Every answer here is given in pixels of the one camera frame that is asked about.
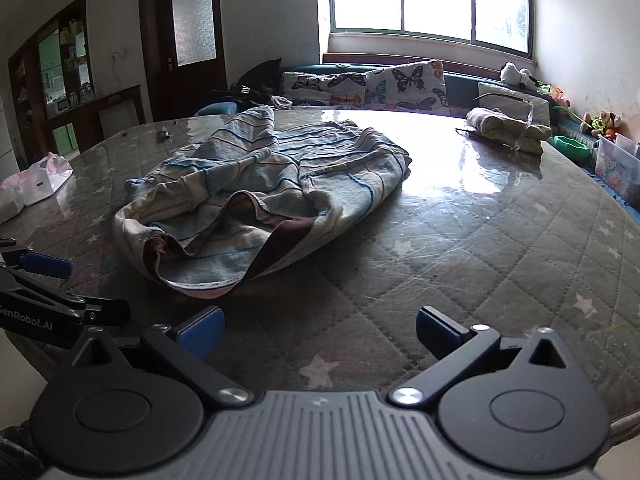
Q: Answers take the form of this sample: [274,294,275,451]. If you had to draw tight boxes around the green pink plush toys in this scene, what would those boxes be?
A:
[542,85,572,109]

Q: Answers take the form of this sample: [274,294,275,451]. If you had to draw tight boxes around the white plush toy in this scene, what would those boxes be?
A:
[500,61,544,89]

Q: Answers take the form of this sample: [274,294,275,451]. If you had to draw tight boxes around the clear plastic storage box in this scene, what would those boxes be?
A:
[595,132,640,202]

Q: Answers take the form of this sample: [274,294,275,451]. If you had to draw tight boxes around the person's dark knit garment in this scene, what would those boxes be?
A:
[0,422,45,480]

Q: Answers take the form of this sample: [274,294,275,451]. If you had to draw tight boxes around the dark wooden glass door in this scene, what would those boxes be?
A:
[137,0,229,122]

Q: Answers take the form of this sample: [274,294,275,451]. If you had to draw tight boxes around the grey pillow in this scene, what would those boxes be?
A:
[476,82,552,127]

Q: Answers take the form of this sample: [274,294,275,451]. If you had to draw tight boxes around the butterfly print pillow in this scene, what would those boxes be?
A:
[281,71,372,109]
[364,59,452,114]

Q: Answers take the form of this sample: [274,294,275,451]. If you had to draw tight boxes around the teal sofa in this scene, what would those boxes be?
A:
[195,61,598,162]

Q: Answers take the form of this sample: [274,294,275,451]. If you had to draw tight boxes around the white pink plastic bag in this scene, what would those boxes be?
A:
[22,152,74,206]

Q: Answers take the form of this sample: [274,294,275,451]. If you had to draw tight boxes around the white fridge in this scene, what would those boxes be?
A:
[0,94,22,177]

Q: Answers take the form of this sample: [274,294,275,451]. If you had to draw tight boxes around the green bowl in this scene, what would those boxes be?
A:
[552,135,592,162]

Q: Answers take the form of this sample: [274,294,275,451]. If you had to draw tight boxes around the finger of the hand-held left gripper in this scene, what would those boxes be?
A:
[0,237,74,281]
[0,265,132,329]

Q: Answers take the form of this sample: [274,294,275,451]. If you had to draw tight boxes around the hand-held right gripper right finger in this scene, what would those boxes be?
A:
[390,305,576,408]

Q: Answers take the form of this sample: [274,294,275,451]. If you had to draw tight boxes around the blue striped shirt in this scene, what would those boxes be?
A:
[112,105,413,302]

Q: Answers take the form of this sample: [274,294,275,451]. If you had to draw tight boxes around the white tissue pack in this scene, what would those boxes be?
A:
[0,176,27,225]

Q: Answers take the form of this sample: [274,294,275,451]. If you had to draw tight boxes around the folded cloth in plastic bag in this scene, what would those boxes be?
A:
[455,107,554,157]

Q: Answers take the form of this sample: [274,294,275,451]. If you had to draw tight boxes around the black bag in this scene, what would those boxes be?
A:
[212,58,284,107]

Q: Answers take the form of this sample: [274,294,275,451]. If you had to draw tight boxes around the wooden display cabinet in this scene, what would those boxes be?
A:
[7,0,147,162]

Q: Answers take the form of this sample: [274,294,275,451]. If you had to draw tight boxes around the brown plush toys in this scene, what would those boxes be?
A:
[579,110,624,139]

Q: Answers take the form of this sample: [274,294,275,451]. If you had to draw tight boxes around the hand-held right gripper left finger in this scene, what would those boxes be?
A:
[60,305,256,408]

